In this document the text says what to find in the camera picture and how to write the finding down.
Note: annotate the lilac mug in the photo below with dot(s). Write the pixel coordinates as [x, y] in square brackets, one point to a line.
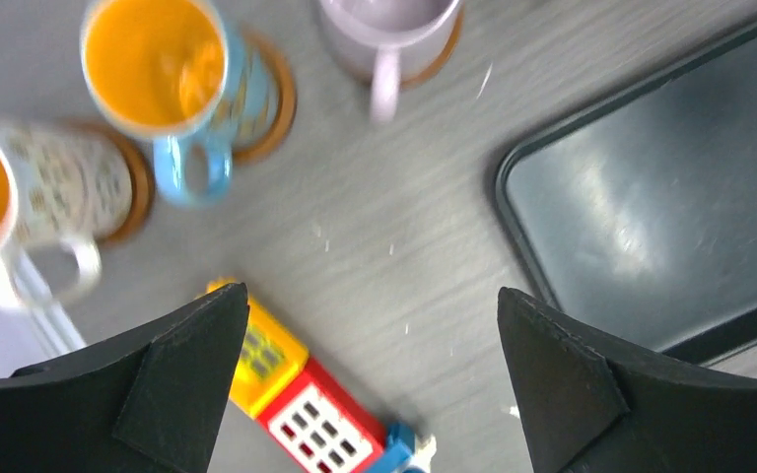
[365, 38]

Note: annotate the blue mug orange inside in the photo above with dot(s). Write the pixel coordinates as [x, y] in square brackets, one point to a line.
[177, 75]

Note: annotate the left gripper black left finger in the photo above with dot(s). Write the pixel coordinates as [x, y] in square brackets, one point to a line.
[150, 399]

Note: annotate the white mug orange inside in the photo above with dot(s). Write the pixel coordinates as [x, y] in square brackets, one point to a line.
[60, 186]

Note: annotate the dark wooden coaster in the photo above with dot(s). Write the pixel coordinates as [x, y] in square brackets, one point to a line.
[421, 61]

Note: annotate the black serving tray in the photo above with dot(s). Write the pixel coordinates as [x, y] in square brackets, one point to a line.
[638, 214]

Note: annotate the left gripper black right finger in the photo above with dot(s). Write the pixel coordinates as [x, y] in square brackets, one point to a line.
[592, 402]

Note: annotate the brown wooden coaster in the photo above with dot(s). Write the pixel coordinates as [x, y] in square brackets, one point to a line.
[142, 179]
[282, 99]

